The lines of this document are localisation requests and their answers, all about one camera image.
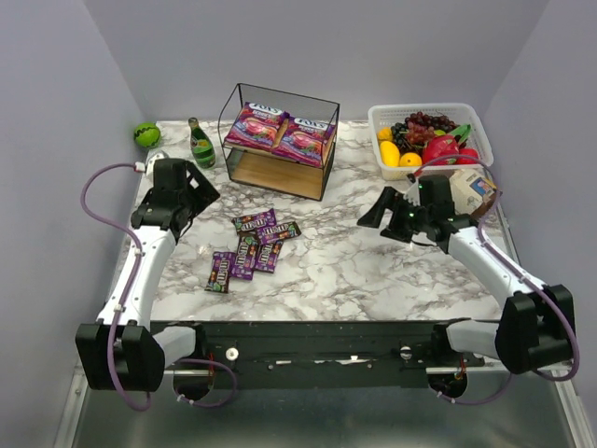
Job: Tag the black mounting base plate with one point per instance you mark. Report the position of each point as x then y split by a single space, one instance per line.
319 354

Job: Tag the green glass bottle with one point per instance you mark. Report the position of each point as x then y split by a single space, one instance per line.
201 146

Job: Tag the red apple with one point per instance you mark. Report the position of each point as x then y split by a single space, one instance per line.
468 155

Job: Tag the aluminium rail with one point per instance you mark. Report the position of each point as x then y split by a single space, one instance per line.
497 411

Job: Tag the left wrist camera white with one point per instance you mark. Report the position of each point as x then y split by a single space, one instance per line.
147 168

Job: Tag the purple m&m's bag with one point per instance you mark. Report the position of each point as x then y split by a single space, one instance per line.
267 256
246 256
218 281
278 232
254 222

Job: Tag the orange fruit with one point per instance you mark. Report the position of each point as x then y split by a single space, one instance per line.
410 159

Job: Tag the yellow mango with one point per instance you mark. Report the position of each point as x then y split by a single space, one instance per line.
390 153

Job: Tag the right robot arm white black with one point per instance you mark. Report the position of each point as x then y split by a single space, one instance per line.
537 326

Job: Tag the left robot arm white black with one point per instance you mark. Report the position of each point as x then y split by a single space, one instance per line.
118 351

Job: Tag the black wire wooden shelf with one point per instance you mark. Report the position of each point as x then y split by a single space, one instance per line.
279 140

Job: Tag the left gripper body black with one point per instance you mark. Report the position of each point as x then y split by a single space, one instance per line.
190 194

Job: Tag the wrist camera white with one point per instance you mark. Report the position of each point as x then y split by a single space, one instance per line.
147 168
412 194

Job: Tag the red dragon fruit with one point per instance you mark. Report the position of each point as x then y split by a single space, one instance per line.
441 150

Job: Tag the green ball toy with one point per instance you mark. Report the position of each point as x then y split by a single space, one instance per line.
147 135

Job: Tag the purple Fox's candy bag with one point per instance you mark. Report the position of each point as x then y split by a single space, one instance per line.
257 126
306 141

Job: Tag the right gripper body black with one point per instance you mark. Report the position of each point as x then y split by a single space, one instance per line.
397 216

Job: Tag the yellow small fruit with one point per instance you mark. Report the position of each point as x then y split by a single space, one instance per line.
385 134

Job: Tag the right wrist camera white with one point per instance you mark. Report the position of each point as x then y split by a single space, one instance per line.
412 194

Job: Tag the white plastic fruit basket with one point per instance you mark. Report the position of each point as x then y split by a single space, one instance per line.
469 133

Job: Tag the dark grape bunch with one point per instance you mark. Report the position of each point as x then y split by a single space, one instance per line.
418 128

